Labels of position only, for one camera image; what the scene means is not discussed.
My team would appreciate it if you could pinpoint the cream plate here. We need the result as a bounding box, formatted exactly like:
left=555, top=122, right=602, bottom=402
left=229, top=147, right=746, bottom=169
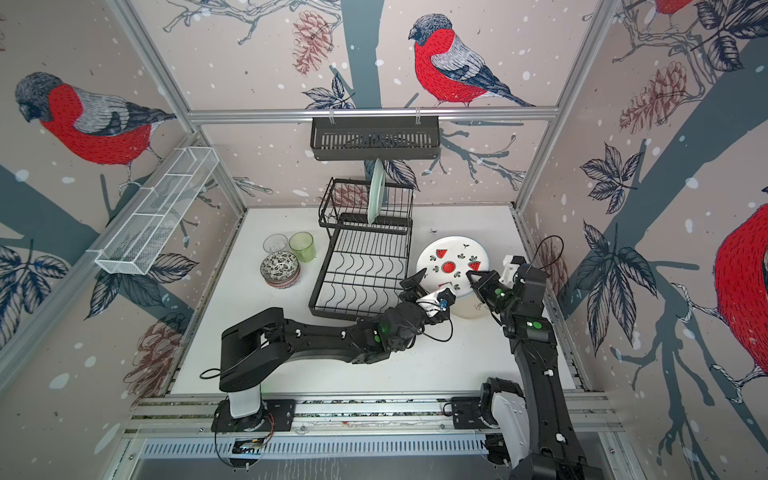
left=450, top=293, right=489, bottom=320

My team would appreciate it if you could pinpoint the white plate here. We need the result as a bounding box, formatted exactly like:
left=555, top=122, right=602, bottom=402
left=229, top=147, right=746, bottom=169
left=416, top=236, right=490, bottom=298

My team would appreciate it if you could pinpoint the green plate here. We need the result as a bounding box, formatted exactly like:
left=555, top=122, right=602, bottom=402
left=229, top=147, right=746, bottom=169
left=367, top=159, right=386, bottom=225

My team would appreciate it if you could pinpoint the green glass tumbler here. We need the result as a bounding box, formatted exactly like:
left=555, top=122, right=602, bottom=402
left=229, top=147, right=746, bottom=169
left=289, top=232, right=316, bottom=263

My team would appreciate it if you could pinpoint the pink floral bowl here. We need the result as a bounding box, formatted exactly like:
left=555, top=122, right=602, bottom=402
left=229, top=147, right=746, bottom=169
left=260, top=251, right=300, bottom=281

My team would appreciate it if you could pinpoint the clear glass tumbler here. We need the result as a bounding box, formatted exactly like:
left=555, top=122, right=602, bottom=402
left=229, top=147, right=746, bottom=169
left=262, top=233, right=289, bottom=254

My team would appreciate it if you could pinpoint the blue zigzag patterned bowl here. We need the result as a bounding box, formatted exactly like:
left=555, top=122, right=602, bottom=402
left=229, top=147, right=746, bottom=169
left=267, top=282, right=295, bottom=289

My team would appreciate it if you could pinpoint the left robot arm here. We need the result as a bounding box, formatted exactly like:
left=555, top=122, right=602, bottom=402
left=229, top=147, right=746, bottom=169
left=219, top=268, right=429, bottom=419

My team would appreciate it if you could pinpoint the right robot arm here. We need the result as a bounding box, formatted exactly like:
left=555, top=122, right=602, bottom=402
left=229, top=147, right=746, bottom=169
left=467, top=264, right=604, bottom=479

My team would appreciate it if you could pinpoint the black two-tier dish rack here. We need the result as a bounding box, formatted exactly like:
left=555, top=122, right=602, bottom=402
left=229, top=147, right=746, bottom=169
left=309, top=178, right=414, bottom=321

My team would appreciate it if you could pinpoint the aluminium top crossbar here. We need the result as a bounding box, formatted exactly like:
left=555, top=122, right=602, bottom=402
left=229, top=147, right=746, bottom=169
left=187, top=106, right=561, bottom=126

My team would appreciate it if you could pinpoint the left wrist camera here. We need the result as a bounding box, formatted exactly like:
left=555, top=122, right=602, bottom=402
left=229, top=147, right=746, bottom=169
left=416, top=287, right=456, bottom=318

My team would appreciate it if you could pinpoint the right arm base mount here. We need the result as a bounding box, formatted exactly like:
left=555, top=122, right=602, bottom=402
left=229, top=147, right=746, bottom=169
left=443, top=377, right=525, bottom=430

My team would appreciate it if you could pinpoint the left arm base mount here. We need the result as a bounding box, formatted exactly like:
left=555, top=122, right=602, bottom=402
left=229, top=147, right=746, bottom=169
left=211, top=398, right=296, bottom=433

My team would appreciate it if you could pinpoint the black hanging wire shelf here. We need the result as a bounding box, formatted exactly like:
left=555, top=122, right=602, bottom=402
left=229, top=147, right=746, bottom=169
left=310, top=116, right=441, bottom=161

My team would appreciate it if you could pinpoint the aluminium front rail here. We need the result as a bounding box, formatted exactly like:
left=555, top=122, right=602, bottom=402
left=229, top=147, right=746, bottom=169
left=124, top=390, right=624, bottom=437

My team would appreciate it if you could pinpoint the white mesh wall basket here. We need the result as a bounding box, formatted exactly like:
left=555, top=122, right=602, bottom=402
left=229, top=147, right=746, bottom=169
left=95, top=146, right=219, bottom=275

